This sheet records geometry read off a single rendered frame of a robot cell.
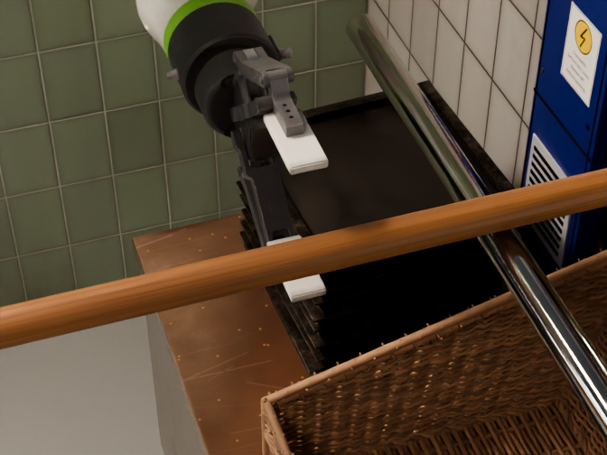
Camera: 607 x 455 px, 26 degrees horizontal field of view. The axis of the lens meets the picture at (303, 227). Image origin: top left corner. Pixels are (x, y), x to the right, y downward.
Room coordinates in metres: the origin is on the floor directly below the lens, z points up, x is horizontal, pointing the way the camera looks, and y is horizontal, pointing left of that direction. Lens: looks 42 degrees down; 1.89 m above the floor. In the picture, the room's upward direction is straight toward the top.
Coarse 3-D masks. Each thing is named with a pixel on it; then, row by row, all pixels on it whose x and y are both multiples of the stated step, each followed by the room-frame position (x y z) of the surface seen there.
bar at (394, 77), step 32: (352, 32) 1.07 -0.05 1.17; (384, 64) 1.01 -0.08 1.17; (416, 96) 0.96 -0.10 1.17; (416, 128) 0.92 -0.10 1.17; (448, 160) 0.87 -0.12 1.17; (448, 192) 0.84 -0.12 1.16; (480, 192) 0.82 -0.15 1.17; (512, 256) 0.75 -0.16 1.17; (512, 288) 0.72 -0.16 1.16; (544, 288) 0.71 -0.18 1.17; (544, 320) 0.68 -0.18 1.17; (576, 352) 0.65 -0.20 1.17; (576, 384) 0.62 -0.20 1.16
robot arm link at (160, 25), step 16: (144, 0) 1.06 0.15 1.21; (160, 0) 1.04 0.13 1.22; (176, 0) 1.03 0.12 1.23; (192, 0) 1.02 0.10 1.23; (208, 0) 1.02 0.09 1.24; (224, 0) 1.02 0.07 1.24; (240, 0) 1.03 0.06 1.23; (256, 0) 1.07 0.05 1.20; (144, 16) 1.06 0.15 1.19; (160, 16) 1.03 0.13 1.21; (176, 16) 1.01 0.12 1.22; (160, 32) 1.02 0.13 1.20
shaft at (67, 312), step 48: (528, 192) 0.78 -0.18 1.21; (576, 192) 0.79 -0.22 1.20; (336, 240) 0.73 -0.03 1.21; (384, 240) 0.74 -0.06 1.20; (432, 240) 0.74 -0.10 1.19; (96, 288) 0.68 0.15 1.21; (144, 288) 0.68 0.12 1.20; (192, 288) 0.69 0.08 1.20; (240, 288) 0.70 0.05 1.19; (0, 336) 0.64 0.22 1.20; (48, 336) 0.65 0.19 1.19
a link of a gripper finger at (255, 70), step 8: (256, 48) 0.91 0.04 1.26; (240, 56) 0.90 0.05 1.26; (264, 56) 0.89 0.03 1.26; (240, 64) 0.89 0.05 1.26; (248, 64) 0.87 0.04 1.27; (256, 64) 0.87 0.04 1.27; (264, 64) 0.86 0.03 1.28; (272, 64) 0.86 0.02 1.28; (280, 64) 0.85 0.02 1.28; (240, 72) 0.89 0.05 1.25; (248, 72) 0.86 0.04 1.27; (256, 72) 0.84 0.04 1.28; (264, 72) 0.83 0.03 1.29; (288, 72) 0.83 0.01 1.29; (256, 80) 0.84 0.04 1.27; (264, 80) 0.82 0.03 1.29; (288, 80) 0.83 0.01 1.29
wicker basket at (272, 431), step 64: (448, 320) 1.04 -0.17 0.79; (512, 320) 1.07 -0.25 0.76; (576, 320) 1.09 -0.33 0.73; (320, 384) 0.99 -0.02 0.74; (384, 384) 1.01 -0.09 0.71; (448, 384) 1.04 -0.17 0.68; (512, 384) 1.07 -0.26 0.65; (320, 448) 0.99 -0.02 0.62; (384, 448) 1.02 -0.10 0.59; (448, 448) 1.02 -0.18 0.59; (512, 448) 1.02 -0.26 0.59; (576, 448) 1.02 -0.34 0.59
